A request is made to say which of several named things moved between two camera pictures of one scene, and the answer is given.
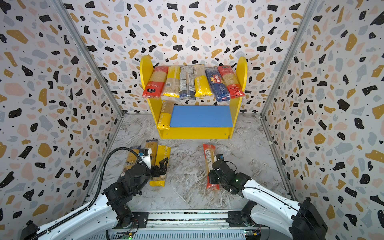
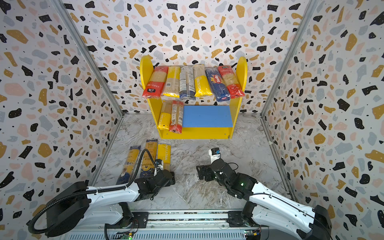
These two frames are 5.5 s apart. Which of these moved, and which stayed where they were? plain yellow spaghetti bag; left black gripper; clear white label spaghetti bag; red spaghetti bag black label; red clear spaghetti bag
Moved: left black gripper; red clear spaghetti bag
Stayed: clear white label spaghetti bag; plain yellow spaghetti bag; red spaghetti bag black label
